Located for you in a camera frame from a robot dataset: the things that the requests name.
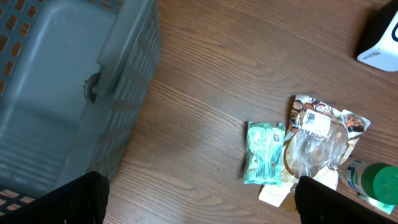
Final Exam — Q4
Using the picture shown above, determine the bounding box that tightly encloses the white barcode scanner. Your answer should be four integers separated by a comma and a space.
357, 0, 397, 72

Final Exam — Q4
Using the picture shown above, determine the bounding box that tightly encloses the teal Kleenex tissue pack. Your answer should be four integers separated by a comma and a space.
359, 194, 395, 215

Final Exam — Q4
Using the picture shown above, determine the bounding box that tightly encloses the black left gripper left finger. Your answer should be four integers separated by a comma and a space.
1, 171, 110, 224

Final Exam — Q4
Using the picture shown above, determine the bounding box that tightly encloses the teal snack packet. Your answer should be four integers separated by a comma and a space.
243, 121, 285, 185

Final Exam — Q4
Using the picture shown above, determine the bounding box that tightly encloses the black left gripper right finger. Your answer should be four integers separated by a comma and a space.
294, 176, 395, 224

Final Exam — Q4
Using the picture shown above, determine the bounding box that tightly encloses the clear snack bag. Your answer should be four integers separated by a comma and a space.
259, 95, 371, 210

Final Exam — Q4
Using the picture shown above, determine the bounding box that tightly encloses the grey plastic basket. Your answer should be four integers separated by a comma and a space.
1, 0, 160, 214

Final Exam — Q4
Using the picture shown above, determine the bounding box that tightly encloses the green lid jar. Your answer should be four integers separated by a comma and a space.
338, 156, 397, 205

